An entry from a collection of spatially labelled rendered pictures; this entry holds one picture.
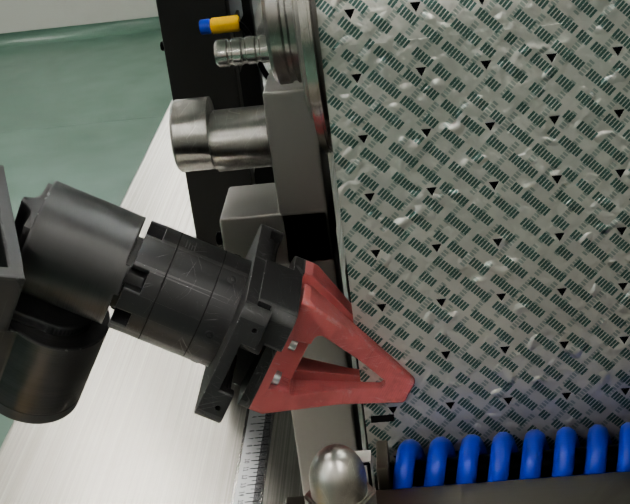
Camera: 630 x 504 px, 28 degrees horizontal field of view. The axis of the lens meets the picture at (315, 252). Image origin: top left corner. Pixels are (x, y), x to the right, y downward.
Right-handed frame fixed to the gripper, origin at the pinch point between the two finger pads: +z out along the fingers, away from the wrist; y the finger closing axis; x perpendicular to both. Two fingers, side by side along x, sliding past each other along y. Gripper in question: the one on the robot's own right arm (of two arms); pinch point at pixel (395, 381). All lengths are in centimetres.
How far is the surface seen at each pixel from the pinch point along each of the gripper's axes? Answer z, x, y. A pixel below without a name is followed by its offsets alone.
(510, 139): -0.7, 14.0, 0.3
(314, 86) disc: -10.0, 12.8, 1.1
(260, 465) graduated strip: -0.9, -19.8, -18.9
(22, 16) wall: -114, -172, -557
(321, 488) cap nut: -2.7, -2.4, 8.1
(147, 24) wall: -55, -150, -556
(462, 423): 4.1, -0.7, 0.3
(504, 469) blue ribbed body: 6.0, -0.4, 3.7
